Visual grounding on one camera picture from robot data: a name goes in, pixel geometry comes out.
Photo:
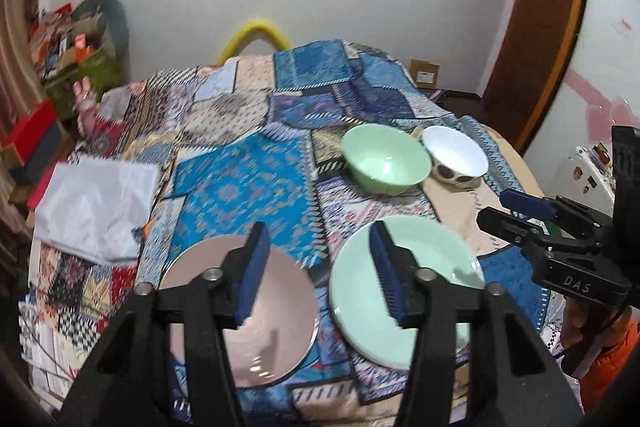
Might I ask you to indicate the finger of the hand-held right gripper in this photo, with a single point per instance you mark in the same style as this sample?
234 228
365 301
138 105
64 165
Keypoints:
525 202
500 224

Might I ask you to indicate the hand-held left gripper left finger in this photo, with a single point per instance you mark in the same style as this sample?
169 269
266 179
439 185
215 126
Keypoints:
252 272

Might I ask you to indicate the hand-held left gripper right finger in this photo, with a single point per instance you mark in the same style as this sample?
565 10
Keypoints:
387 272

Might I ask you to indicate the light green plate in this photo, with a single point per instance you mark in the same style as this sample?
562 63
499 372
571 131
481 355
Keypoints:
360 287

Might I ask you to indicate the pink plate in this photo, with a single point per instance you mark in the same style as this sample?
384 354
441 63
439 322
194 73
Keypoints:
285 307

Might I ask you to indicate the person's right forearm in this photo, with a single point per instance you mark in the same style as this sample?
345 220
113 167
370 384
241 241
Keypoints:
615 357

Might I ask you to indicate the person's right hand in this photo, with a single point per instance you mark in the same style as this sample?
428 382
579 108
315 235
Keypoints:
580 322

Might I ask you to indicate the white refrigerator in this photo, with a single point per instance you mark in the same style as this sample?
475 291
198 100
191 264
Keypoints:
575 177

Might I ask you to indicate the white spotted bowl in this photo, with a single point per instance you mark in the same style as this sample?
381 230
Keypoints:
455 152

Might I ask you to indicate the patchwork blanket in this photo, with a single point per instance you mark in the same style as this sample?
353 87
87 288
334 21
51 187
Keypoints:
240 187

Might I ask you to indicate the light green bowl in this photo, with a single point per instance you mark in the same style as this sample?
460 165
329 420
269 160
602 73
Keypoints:
385 167

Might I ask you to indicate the small cardboard box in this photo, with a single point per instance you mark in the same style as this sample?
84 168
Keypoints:
425 74

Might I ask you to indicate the white plastic sheet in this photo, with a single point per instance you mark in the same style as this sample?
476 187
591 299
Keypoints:
95 207

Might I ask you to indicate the red flat box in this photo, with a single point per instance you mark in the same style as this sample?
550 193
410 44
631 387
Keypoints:
42 187

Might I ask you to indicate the pink bunny toy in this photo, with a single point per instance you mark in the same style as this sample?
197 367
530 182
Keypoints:
87 107

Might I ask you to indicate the dark grey box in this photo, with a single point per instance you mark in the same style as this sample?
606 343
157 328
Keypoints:
40 157

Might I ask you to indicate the yellow foam tube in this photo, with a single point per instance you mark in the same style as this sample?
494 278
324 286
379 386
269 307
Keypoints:
255 27

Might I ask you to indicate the green box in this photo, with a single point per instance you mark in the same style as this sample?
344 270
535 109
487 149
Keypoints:
85 77

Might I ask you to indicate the grey-green cushion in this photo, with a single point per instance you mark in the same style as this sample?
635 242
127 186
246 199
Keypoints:
117 27

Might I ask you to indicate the pile of small boxes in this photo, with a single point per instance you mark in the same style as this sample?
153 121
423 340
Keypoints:
60 37

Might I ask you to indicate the striped pink curtain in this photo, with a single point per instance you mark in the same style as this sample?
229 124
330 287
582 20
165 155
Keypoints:
20 7

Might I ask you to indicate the pink wall sticker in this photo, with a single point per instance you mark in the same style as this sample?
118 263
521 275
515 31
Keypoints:
605 107

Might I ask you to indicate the wooden door frame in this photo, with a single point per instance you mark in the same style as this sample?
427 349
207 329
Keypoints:
540 32

